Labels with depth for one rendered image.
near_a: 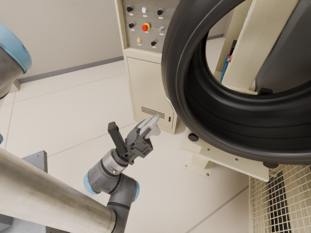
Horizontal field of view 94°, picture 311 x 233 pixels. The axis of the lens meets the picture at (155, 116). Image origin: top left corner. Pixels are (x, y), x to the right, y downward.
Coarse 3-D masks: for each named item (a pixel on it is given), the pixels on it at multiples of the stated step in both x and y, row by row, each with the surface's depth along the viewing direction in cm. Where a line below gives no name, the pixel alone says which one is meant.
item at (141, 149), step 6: (132, 132) 53; (138, 132) 52; (126, 138) 53; (132, 138) 50; (126, 144) 50; (132, 144) 49; (138, 144) 49; (144, 144) 50; (150, 144) 52; (114, 150) 52; (126, 150) 53; (132, 150) 50; (138, 150) 50; (144, 150) 51; (150, 150) 52; (114, 156) 51; (120, 156) 52; (126, 156) 53; (132, 156) 53; (144, 156) 52; (120, 162) 51; (126, 162) 52; (132, 162) 54
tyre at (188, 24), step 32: (192, 0) 28; (224, 0) 25; (192, 32) 31; (192, 64) 63; (192, 96) 64; (224, 96) 68; (256, 96) 64; (288, 96) 57; (192, 128) 50; (224, 128) 62; (256, 128) 60; (288, 128) 54; (256, 160) 48; (288, 160) 42
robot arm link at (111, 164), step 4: (112, 148) 55; (108, 152) 53; (112, 152) 53; (104, 156) 53; (108, 156) 51; (112, 156) 51; (104, 160) 51; (108, 160) 50; (112, 160) 50; (116, 160) 51; (104, 164) 51; (108, 164) 50; (112, 164) 50; (116, 164) 50; (120, 164) 51; (128, 164) 55; (108, 168) 50; (112, 168) 50; (116, 168) 50; (120, 168) 51; (124, 168) 52; (112, 172) 51; (116, 172) 52; (120, 172) 53
